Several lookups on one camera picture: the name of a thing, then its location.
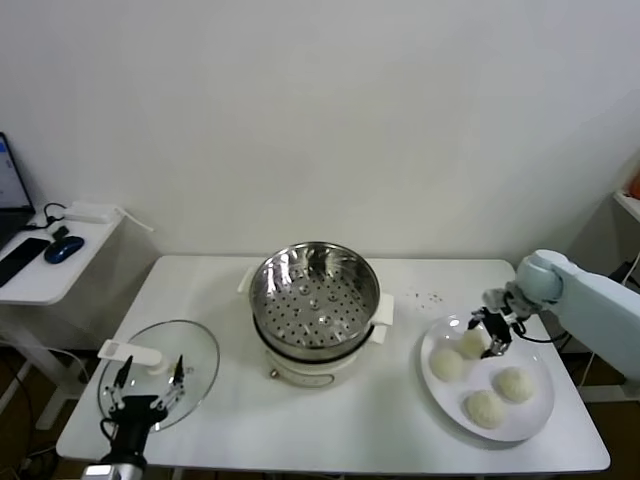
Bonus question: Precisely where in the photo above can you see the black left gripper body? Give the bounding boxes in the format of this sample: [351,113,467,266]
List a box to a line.
[105,394,162,464]

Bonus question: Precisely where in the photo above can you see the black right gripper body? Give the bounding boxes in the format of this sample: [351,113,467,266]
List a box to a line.
[482,312,512,354]

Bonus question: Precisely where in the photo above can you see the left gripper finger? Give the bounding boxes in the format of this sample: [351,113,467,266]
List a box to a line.
[105,354,134,415]
[152,353,195,414]

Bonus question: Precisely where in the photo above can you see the white steamed baozi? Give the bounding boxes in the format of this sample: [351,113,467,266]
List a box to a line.
[493,366,535,404]
[457,327,489,360]
[429,348,465,384]
[464,389,507,430]

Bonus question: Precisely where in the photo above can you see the stainless steel steamer basket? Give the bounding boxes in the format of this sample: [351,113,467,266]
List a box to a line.
[237,241,396,351]

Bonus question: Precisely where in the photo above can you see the scattered black crumbs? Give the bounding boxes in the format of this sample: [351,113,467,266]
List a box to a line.
[407,289,444,307]

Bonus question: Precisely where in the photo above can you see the white round plate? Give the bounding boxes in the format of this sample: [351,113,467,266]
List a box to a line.
[418,313,556,443]

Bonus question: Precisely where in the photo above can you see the white desk foot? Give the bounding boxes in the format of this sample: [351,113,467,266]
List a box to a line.
[582,372,626,404]

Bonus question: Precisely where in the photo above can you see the white side table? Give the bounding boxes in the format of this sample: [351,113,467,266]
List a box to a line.
[0,213,125,432]

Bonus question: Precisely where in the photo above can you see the white electric cooker base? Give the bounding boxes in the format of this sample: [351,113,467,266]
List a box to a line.
[263,349,354,390]

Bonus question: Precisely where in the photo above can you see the blue computer mouse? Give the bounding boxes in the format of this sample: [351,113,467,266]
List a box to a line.
[43,235,85,265]

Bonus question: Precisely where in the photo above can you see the black smartphone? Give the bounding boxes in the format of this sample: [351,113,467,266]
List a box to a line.
[0,237,51,289]

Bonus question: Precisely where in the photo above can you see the white adapter box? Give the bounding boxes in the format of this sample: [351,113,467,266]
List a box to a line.
[62,201,114,225]

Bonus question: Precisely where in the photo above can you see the white shelf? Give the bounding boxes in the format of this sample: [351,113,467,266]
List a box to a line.
[612,192,640,224]

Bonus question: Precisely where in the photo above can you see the black laptop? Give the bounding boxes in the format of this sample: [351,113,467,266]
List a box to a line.
[0,132,36,251]

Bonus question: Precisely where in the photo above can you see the glass lid white handle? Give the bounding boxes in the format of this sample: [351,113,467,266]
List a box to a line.
[97,319,221,434]

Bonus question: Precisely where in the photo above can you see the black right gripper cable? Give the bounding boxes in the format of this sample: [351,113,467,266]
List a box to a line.
[509,319,574,345]

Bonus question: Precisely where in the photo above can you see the white hanging cable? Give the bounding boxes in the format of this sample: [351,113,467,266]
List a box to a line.
[578,349,597,389]

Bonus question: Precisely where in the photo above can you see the thin white cord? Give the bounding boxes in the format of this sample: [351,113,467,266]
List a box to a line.
[112,207,155,233]

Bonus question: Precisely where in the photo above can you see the black looped cable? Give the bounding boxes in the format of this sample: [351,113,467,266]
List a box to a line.
[22,202,66,232]

